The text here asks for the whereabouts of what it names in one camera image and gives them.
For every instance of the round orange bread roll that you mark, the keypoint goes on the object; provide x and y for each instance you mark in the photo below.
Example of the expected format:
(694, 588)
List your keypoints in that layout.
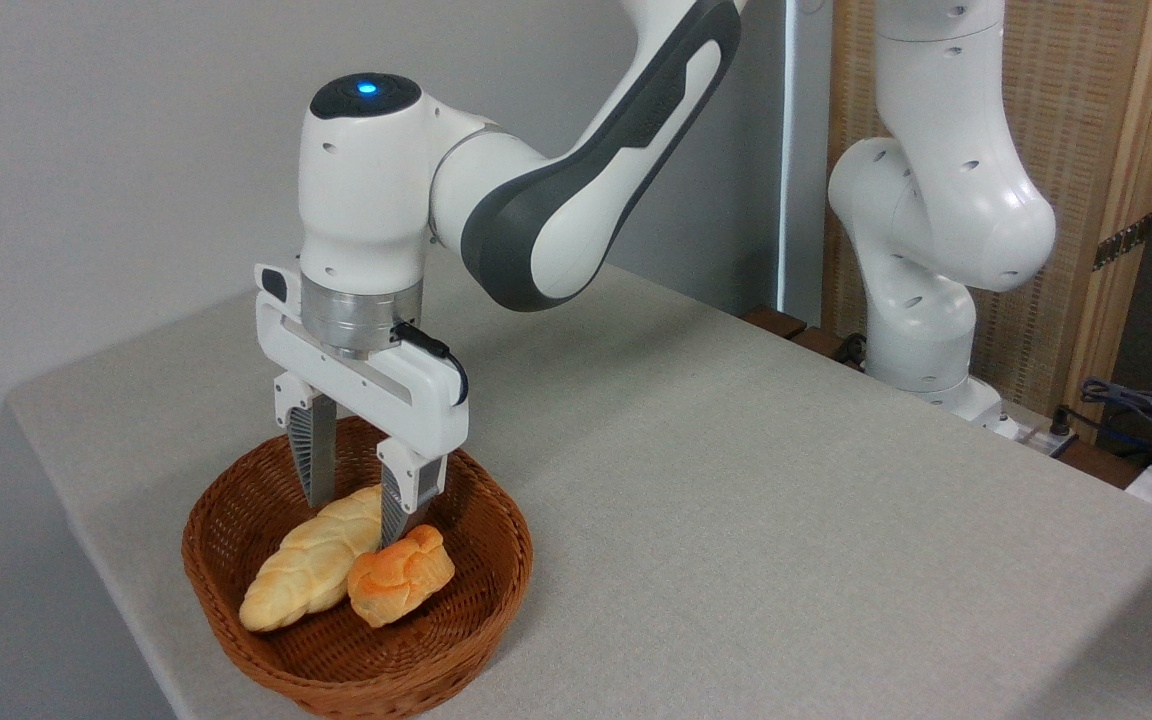
(401, 582)

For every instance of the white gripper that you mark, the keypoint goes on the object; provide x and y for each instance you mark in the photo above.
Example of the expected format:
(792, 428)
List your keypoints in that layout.
(416, 400)

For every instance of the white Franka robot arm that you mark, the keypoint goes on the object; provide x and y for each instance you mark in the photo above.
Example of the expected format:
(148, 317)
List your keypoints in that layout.
(366, 200)

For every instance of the robot base connector plate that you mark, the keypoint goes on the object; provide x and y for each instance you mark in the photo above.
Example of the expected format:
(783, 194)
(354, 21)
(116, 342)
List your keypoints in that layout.
(1036, 432)

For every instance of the long braided pale bread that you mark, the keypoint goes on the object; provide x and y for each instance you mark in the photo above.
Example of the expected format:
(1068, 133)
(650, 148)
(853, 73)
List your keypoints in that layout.
(306, 570)

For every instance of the brown woven wicker basket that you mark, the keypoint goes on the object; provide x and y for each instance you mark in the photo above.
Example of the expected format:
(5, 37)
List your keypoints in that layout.
(481, 600)

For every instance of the woven wood-framed screen panel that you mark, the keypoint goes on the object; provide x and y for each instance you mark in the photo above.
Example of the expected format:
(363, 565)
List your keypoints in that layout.
(1081, 100)

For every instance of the black metal hinge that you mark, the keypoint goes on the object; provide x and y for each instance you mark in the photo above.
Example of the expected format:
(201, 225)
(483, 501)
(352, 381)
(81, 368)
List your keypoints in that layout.
(1123, 242)

